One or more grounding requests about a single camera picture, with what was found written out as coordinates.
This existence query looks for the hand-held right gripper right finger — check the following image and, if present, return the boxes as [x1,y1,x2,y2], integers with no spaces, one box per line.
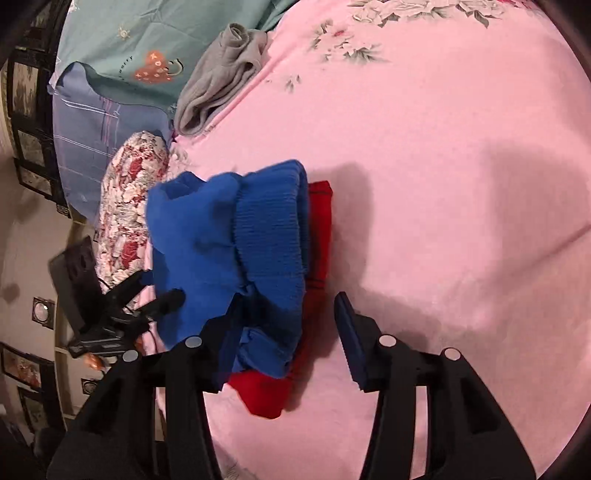
[333,292,537,480]

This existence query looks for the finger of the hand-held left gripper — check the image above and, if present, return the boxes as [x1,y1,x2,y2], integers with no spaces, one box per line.
[124,288,186,323]
[107,270,154,306]

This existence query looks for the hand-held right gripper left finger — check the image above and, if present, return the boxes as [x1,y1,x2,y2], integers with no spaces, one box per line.
[46,295,246,480]

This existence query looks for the blue and red pants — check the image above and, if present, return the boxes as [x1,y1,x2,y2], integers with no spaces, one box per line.
[145,159,334,420]

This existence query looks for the grey folded pants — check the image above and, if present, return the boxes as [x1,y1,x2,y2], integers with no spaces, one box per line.
[173,23,269,137]

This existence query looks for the red floral pillow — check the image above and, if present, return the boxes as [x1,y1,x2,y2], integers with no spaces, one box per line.
[95,130,170,310]

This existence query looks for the blue plaid pillow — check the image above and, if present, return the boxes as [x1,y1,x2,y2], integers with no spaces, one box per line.
[48,62,175,219]

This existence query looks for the teal heart print quilt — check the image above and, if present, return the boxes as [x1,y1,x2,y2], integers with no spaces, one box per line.
[54,0,289,114]

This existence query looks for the black picture frame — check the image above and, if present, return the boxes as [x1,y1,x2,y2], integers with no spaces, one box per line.
[15,165,58,200]
[17,387,54,435]
[31,296,57,330]
[7,58,44,121]
[0,342,44,391]
[13,128,52,172]

